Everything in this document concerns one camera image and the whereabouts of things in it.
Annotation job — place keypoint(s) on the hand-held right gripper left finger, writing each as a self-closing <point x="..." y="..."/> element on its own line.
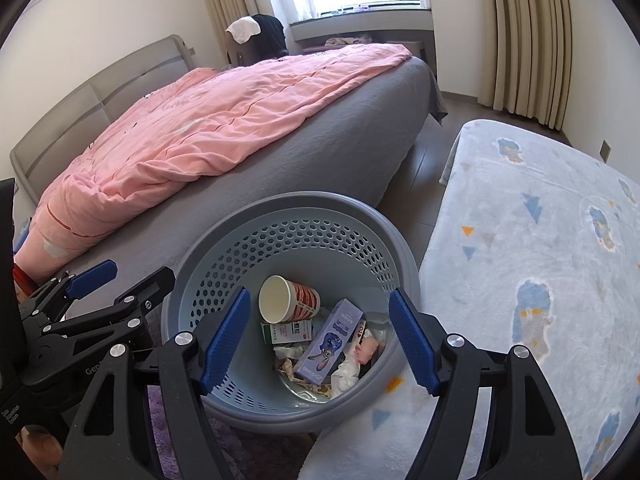
<point x="227" y="345"/>

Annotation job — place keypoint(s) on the grey perforated waste basket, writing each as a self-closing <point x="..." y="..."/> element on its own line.
<point x="300" y="240"/>

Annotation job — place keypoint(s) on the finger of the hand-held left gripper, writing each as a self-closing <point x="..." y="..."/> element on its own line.
<point x="92" y="275"/>
<point x="155" y="282"/>

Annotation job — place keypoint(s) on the grey headboard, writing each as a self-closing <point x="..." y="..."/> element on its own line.
<point x="75" y="110"/>

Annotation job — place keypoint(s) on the white tissue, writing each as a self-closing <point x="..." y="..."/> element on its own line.
<point x="345" y="375"/>

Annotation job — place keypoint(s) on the wall socket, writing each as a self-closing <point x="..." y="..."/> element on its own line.
<point x="605" y="151"/>

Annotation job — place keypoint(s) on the light blue printed blanket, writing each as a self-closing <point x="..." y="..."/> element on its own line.
<point x="525" y="240"/>

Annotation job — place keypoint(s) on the pink quilt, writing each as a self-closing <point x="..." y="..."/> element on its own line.
<point x="200" y="120"/>

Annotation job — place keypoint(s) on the pink toy pig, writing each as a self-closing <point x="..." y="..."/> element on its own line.
<point x="367" y="347"/>

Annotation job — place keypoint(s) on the purple toothpaste box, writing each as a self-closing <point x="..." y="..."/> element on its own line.
<point x="327" y="342"/>

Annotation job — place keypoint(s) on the chair with black clothing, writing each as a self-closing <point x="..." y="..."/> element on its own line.
<point x="267" y="40"/>

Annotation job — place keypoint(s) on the person's left hand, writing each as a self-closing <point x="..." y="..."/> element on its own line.
<point x="40" y="452"/>

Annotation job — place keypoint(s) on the green and white small box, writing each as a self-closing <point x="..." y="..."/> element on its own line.
<point x="285" y="332"/>

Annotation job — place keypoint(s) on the beige curtain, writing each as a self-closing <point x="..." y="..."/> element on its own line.
<point x="230" y="0"/>
<point x="530" y="35"/>

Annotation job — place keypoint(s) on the red and cream snack wrapper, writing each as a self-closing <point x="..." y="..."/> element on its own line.
<point x="312" y="389"/>

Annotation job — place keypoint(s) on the white cloth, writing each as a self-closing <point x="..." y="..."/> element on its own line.
<point x="242" y="30"/>

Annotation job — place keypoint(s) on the white paper wrapper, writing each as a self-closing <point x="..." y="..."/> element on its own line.
<point x="287" y="360"/>

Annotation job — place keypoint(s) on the red patterned paper cup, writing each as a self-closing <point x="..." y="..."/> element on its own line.
<point x="300" y="300"/>

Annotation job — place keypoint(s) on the grey window sill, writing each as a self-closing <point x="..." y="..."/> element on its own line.
<point x="360" y="22"/>

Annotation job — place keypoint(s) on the grey bed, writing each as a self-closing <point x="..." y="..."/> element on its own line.
<point x="340" y="145"/>

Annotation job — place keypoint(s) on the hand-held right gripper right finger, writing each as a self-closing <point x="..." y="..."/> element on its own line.
<point x="412" y="345"/>

